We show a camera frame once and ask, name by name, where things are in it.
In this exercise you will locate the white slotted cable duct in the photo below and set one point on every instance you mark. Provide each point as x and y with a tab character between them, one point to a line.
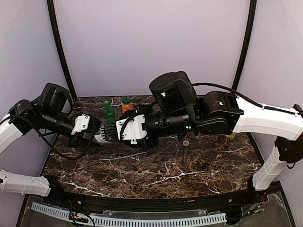
114	218

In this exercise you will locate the brown coffee glass bottle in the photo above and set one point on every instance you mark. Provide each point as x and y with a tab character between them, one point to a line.
100	136

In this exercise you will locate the large yellow tea bottle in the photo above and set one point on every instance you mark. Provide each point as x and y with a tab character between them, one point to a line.
231	136

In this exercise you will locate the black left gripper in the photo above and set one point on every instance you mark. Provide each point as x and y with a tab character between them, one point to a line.
83	136

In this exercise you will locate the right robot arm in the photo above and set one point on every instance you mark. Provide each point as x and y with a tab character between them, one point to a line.
223	111

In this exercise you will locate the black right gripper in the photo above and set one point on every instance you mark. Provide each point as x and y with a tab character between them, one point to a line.
148	141

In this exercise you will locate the left black frame post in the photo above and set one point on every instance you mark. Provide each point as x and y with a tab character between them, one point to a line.
59	47

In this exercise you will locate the cream white bottle cap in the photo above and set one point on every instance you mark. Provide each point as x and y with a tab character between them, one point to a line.
186	143

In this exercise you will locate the orange juice bottle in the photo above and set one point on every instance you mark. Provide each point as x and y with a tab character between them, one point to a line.
127	105

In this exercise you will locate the right black frame post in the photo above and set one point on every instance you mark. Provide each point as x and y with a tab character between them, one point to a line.
245	45

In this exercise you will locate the green plastic bottle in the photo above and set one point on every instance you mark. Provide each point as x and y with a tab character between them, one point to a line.
110	115

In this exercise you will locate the black front rail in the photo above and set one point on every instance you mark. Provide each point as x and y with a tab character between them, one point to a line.
229	202

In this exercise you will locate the black frame post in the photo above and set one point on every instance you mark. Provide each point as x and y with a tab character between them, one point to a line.
245	45
59	47

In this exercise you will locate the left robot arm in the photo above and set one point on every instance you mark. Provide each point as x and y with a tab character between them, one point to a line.
45	116

